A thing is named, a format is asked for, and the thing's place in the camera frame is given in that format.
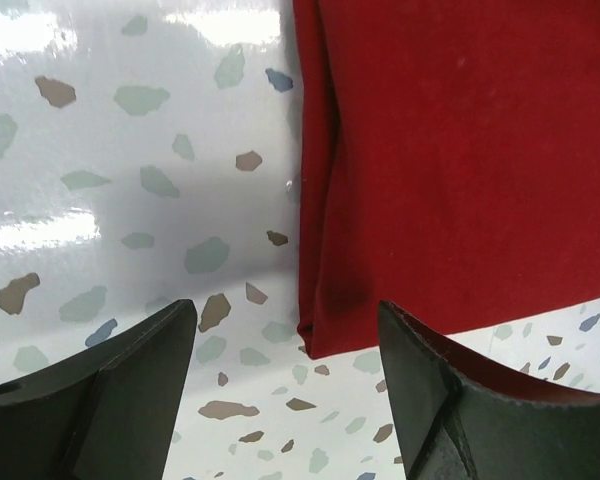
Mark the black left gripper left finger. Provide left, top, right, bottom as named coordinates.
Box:
left=0, top=299, right=197, bottom=480

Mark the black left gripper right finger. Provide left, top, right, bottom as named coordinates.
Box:
left=378, top=302, right=600, bottom=480

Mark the dark red t shirt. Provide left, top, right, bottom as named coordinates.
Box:
left=293, top=1, right=600, bottom=359

